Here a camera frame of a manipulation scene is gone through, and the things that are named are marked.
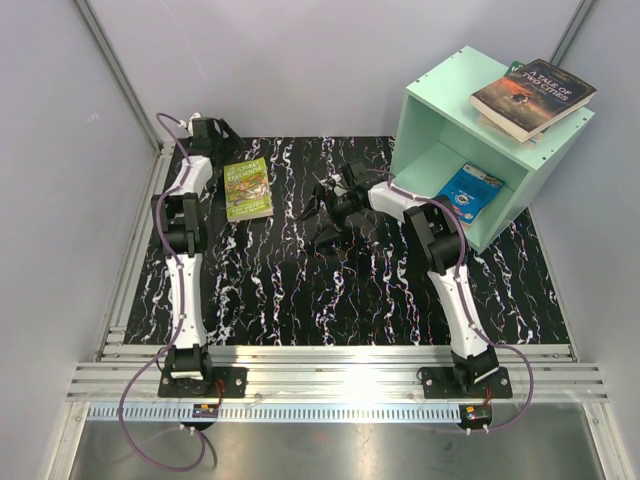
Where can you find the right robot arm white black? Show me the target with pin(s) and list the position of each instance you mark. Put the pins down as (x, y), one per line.
(436, 244)

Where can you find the aluminium corner post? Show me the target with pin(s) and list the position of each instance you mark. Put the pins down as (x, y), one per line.
(564, 53)
(107, 52)

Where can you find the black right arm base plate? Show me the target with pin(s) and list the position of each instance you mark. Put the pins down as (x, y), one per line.
(440, 383)

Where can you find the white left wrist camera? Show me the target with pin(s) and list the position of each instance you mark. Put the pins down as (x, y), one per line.
(188, 124)

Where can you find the right aluminium corner post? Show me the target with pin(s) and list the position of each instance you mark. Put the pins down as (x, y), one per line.
(564, 53)

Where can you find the aluminium rail frame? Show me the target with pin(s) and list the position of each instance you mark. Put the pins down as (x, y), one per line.
(558, 425)

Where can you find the orange 130-storey treehouse book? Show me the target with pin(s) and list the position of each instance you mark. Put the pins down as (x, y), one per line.
(470, 190)

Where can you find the green 104-storey treehouse book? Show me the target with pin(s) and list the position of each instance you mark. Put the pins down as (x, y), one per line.
(514, 69)

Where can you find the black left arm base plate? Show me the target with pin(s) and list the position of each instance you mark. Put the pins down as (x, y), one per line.
(225, 381)

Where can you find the dark tale of two cities book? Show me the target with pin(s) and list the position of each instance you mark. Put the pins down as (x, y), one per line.
(529, 100)

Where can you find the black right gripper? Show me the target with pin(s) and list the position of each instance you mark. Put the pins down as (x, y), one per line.
(334, 231)

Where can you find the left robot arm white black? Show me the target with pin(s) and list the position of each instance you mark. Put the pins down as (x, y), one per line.
(178, 219)

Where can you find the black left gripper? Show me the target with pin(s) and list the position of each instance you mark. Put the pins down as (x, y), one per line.
(230, 145)

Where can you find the mint green open cabinet box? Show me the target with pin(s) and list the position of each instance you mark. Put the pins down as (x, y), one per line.
(439, 132)

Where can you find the lime green 65-storey treehouse book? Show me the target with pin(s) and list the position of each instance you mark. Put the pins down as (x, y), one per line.
(247, 190)

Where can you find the slotted white cable duct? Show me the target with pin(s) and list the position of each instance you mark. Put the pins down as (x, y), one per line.
(276, 413)

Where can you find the left aluminium corner post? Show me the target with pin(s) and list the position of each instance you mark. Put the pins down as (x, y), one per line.
(107, 52)

